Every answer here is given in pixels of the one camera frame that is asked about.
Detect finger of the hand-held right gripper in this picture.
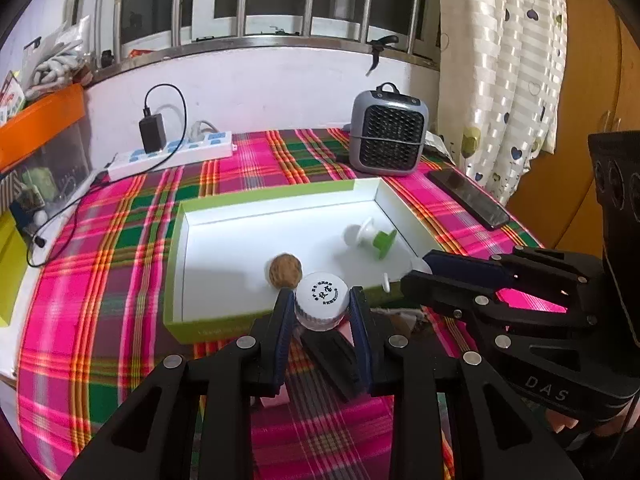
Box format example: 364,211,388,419
422,247,610,308
400,269,599,335

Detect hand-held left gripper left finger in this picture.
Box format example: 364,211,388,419
62,287,297,480

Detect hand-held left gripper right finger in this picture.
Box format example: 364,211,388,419
347,285,586,480

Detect white earphones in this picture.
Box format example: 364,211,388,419
381,257,432,293

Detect white round jar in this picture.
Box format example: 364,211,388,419
292,271,351,332

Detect black lighter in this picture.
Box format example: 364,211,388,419
300,329,362,402

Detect green and white cardboard box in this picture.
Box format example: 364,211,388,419
162,177,436,345

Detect person's right hand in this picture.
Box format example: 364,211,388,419
545,406,632,442

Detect brown walnut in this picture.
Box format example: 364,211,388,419
268,254,304,290

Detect black smartphone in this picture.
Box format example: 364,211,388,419
429,167,511,231

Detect white and green plastic gadget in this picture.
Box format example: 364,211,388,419
342,217,398,261

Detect white paper sheet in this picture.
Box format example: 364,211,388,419
425,132,453,165

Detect grey fan heater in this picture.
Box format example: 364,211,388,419
348,82,431,177

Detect plaid tablecloth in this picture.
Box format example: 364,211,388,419
15,127,551,480

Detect white power strip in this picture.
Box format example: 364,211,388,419
107,131,234,182

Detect white heart print curtain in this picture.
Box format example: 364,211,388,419
435,0,571,206

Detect black charger adapter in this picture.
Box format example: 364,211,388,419
138,105,167,152

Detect wooden wardrobe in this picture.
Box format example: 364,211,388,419
505,0,640,261

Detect yellow box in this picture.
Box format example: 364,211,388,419
0,210,28,328

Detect metal window grille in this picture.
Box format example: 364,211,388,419
65,0,441,72

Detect clear storage box orange lid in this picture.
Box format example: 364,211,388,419
0,82,93,211

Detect printed cardboard packet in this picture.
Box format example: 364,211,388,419
0,72,27,127

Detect black window handle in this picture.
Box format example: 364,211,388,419
369,36,399,76

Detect black charging cable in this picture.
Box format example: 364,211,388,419
27,84,189,268

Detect white cord bundle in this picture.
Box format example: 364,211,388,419
22,40,92,100

